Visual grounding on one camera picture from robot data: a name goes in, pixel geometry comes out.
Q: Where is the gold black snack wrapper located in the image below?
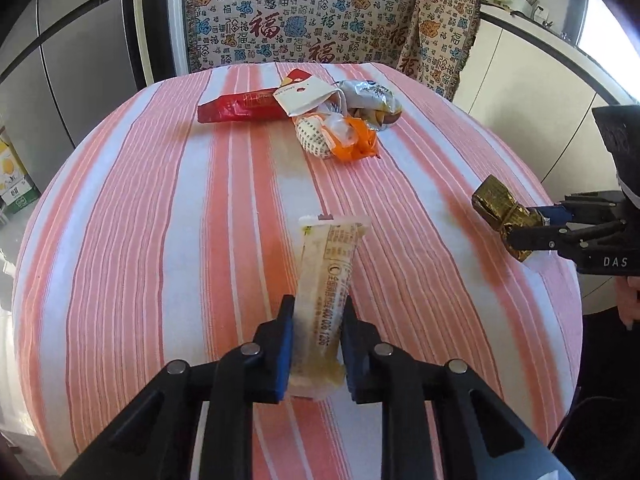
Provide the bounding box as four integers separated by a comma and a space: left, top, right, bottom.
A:
471, 174, 544, 262

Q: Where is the white yellow milk pouch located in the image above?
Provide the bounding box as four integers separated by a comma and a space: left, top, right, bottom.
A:
288, 216, 371, 400

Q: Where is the red plastic wrapper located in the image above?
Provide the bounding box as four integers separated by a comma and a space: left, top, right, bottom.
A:
196, 88, 288, 124

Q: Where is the white kitchen counter cabinet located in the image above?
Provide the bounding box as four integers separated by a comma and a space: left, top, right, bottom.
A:
451, 1, 640, 316

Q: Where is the right hand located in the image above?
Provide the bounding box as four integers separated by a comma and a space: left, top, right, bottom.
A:
615, 276, 640, 330

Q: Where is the pink striped tablecloth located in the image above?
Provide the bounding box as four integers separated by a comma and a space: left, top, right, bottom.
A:
12, 62, 584, 480

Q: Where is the orange plastic wrapper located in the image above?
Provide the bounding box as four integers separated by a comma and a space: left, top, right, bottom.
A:
321, 114, 378, 162

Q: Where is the silver crumpled snack bag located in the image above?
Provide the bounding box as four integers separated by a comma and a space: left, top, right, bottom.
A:
318, 80, 402, 131

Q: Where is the white mesh fruit wrapper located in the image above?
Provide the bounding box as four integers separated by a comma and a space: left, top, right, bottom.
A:
292, 114, 333, 159

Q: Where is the yellow white cardboard box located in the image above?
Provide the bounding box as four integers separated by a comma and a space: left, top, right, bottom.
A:
0, 128, 40, 214

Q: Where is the grey refrigerator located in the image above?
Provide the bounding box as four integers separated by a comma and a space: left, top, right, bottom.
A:
1, 0, 145, 190

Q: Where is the patterned fu character blanket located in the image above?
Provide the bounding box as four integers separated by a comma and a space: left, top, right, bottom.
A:
183, 0, 480, 100

